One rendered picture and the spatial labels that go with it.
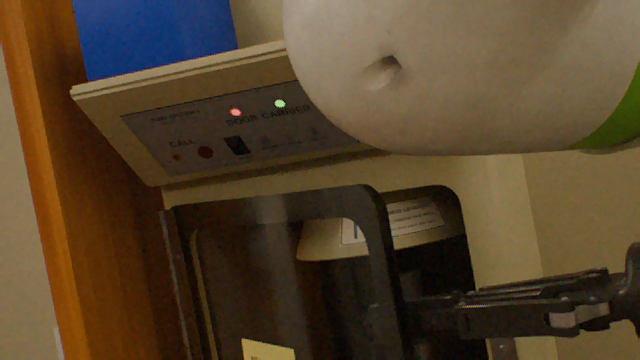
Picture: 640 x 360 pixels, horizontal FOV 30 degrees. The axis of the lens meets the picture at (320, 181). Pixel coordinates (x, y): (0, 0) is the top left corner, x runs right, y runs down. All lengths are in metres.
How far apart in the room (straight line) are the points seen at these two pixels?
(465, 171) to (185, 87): 0.24
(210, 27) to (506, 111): 0.58
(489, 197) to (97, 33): 0.36
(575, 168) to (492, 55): 0.98
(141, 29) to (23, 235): 0.83
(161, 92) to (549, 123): 0.55
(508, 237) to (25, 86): 0.45
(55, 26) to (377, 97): 0.70
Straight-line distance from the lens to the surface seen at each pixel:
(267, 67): 0.97
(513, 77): 0.48
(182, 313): 1.15
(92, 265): 1.14
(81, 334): 1.12
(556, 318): 0.84
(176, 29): 1.01
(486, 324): 0.88
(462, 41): 0.47
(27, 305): 1.83
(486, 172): 1.02
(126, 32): 1.03
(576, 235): 1.46
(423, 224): 1.09
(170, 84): 1.01
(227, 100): 1.01
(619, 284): 0.88
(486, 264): 1.03
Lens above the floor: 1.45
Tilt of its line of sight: 3 degrees down
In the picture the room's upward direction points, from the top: 11 degrees counter-clockwise
